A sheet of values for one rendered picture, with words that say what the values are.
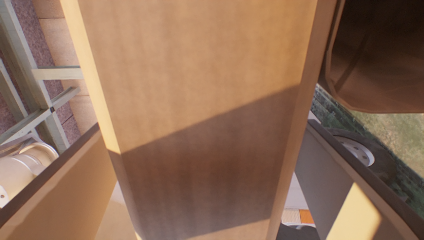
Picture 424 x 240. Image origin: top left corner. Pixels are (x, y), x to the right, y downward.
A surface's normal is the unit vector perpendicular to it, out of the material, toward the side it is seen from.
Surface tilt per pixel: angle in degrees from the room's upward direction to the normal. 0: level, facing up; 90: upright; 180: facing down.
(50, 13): 90
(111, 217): 102
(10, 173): 142
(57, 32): 90
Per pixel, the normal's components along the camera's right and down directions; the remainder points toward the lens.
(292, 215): -0.06, -0.36
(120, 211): 0.22, -0.48
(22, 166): 0.78, -0.61
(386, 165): -0.05, -0.88
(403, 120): -1.00, 0.01
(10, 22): 0.01, 0.51
